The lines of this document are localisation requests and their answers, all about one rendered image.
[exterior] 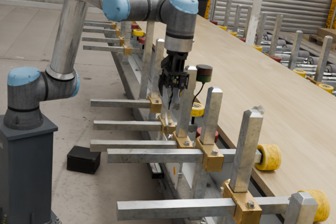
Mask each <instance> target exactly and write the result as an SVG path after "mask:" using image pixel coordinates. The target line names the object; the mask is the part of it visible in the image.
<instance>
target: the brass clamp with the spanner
mask: <svg viewBox="0 0 336 224"><path fill-rule="evenodd" d="M172 136H173V139H172V141H176V142H177V144H178V146H177V149H194V147H193V143H192V142H191V140H190V139H189V137H188V136H187V137H178V136H177V135H176V131H174V132H173V133H172ZM185 141H189V146H185V145H184V143H185Z"/></svg>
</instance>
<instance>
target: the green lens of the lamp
mask: <svg viewBox="0 0 336 224"><path fill-rule="evenodd" d="M211 78H212V75H211V76H202V75H198V74H196V81H199V82H203V83H208V82H211Z"/></svg>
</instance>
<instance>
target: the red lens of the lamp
mask: <svg viewBox="0 0 336 224"><path fill-rule="evenodd" d="M195 68H196V69H197V74H199V75H204V76H210V75H212V73H213V67H212V69H203V68H199V67H197V65H196V67H195Z"/></svg>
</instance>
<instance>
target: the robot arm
mask: <svg viewBox="0 0 336 224"><path fill-rule="evenodd" d="M89 4H91V5H92V6H94V7H96V8H98V9H100V10H102V11H103V13H104V15H105V16H106V18H107V19H108V20H110V21H114V22H138V21H142V22H160V23H163V24H166V32H165V40H164V48H165V49H166V53H167V54H168V56H167V57H165V58H164V59H163V60H162V61H161V70H162V73H161V74H160V75H159V79H158V88H159V92H160V95H161V98H162V101H163V104H164V106H165V107H166V109H167V110H171V109H172V108H173V107H174V105H175V104H179V102H180V98H179V96H180V93H181V92H182V90H184V89H188V83H189V77H190V74H189V73H188V72H187V70H186V69H185V68H184V66H185V60H187V56H188V54H189V52H191V51H192V46H193V43H194V42H195V40H194V33H195V27H196V20H197V13H198V11H199V10H198V5H199V2H198V0H63V5H62V10H61V15H60V20H59V25H58V30H57V35H56V40H55V45H54V50H53V55H52V60H51V62H50V63H48V64H47V65H46V68H45V71H40V70H39V69H37V68H35V67H34V68H33V67H19V68H15V69H12V70H11V71H10V72H9V73H8V76H7V110H6V113H5V115H4V118H3V124H4V125H5V126H6V127H8V128H10V129H14V130H32V129H35V128H38V127H40V126H41V125H42V124H43V122H44V118H43V115H42V113H41V110H40V102H44V101H52V100H60V99H68V98H72V97H74V96H76V95H77V93H78V91H79V88H80V80H79V75H78V73H77V72H76V70H75V68H74V64H75V60H76V56H77V52H78V48H79V43H80V39H81V35H82V31H83V27H84V23H85V19H86V15H87V11H88V7H89ZM187 78H188V79H187ZM170 90H171V91H172V94H171V96H170V101H169V93H170Z"/></svg>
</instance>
